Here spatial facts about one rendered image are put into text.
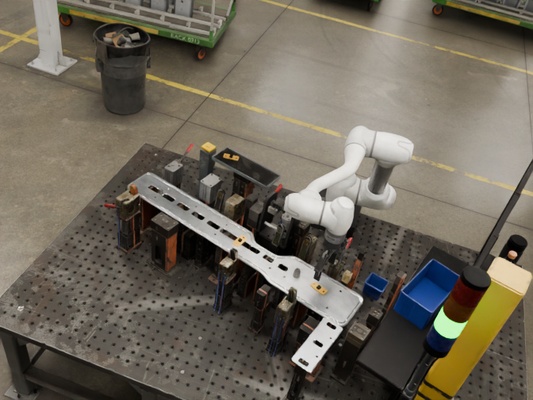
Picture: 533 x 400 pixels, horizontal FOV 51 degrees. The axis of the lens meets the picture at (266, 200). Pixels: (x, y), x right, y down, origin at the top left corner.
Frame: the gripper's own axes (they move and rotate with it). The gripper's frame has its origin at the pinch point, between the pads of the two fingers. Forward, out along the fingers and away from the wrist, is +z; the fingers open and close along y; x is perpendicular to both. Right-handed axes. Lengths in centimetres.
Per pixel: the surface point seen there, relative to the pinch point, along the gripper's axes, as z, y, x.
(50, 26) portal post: 66, -154, -387
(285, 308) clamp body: 9.5, 23.2, -4.2
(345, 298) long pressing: 13.9, -3.6, 12.9
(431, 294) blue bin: 11, -31, 45
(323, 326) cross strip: 14.0, 17.1, 12.8
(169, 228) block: 11, 19, -76
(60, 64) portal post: 110, -161, -387
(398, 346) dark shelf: 11.1, 6.5, 44.3
